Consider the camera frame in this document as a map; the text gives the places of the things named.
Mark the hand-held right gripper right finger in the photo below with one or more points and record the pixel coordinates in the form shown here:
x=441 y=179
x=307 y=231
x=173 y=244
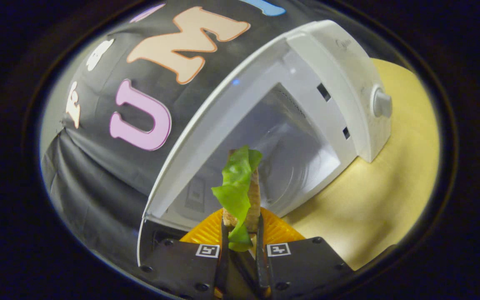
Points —
x=260 y=258

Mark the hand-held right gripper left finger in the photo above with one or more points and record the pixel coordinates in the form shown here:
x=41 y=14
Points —
x=224 y=258

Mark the toast lettuce sandwich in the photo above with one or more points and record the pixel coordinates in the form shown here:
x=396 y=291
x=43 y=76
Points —
x=236 y=187

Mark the white microwave oven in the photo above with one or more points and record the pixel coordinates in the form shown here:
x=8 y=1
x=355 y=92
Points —
x=327 y=83

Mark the black backdrop cloth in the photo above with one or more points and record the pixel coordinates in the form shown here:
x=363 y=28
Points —
x=98 y=187

